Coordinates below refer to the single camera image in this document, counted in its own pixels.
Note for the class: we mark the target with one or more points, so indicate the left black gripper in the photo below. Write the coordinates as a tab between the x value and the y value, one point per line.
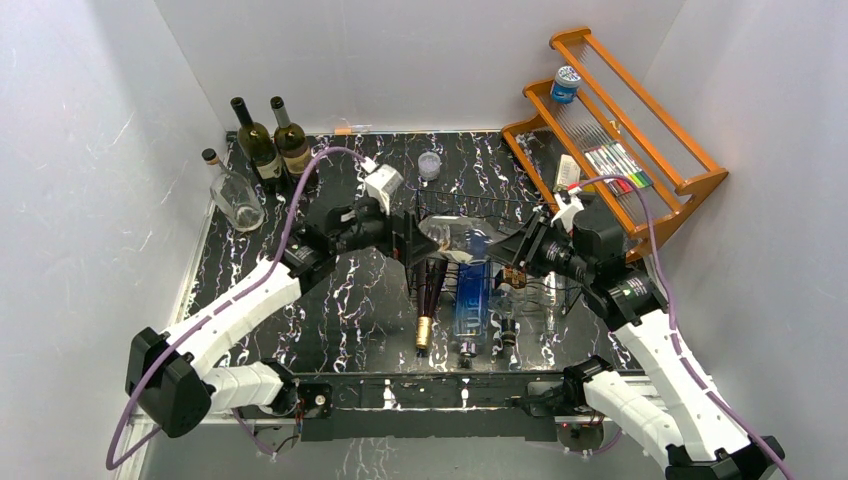
413	245

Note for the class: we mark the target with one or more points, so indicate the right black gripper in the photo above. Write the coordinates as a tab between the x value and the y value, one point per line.
522	246

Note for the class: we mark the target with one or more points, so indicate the green silver-foil wine bottle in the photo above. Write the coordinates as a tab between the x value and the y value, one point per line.
291	142

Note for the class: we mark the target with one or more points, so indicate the clear bottle white gold label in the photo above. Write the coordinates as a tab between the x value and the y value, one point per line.
234	195

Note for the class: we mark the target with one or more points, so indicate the dark green white-label wine bottle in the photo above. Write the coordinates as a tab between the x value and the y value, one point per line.
256	143

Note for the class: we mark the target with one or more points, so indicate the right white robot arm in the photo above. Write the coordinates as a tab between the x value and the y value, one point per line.
662	371

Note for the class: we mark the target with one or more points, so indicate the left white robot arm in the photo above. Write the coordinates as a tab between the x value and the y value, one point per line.
225	331

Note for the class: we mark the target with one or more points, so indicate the dark red gold-foil wine bottle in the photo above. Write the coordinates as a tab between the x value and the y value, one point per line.
429	280

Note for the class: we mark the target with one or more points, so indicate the blue clear glass bottle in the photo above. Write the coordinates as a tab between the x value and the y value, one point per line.
471	316

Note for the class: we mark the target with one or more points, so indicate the clear bottle black gold label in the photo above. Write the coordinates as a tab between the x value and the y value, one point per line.
514	303

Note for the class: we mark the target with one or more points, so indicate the orange wooden shelf rack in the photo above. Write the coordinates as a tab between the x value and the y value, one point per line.
613	107

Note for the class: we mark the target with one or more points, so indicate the white small box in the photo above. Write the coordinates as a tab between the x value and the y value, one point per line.
568	173

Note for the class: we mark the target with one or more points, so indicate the small clear plastic cup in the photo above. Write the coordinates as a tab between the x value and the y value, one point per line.
429	166

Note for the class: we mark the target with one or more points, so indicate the pack of coloured markers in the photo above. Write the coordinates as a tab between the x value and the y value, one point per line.
612	159

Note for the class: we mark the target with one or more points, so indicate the blue white lidded jar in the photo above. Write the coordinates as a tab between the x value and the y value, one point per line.
565	85

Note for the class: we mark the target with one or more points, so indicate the black wire wine rack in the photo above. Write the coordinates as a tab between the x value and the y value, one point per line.
506	216

